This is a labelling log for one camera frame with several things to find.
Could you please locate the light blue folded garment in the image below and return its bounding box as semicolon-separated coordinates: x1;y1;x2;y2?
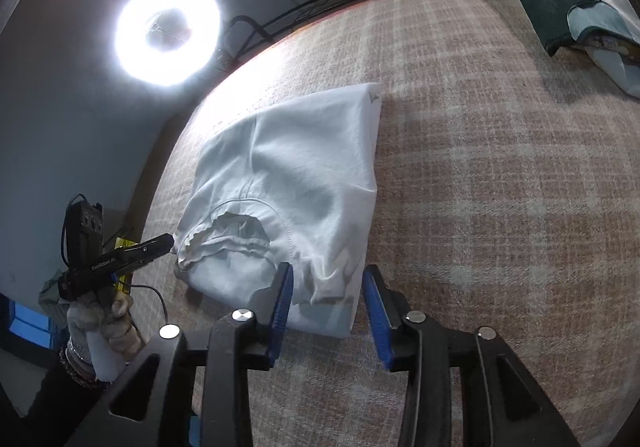
567;2;639;99

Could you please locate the plaid bed blanket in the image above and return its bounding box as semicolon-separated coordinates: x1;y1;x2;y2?
143;0;639;446

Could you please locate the left gloved hand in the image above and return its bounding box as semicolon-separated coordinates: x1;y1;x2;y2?
65;287;143;383

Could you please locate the ring light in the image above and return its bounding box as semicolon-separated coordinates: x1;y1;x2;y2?
114;0;221;87

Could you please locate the white folded garment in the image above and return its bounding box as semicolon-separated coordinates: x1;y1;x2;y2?
574;0;640;48

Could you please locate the white t-shirt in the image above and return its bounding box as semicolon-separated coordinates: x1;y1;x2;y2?
174;83;382;339

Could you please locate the blue window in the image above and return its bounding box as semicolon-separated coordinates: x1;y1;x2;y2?
8;301;54;349

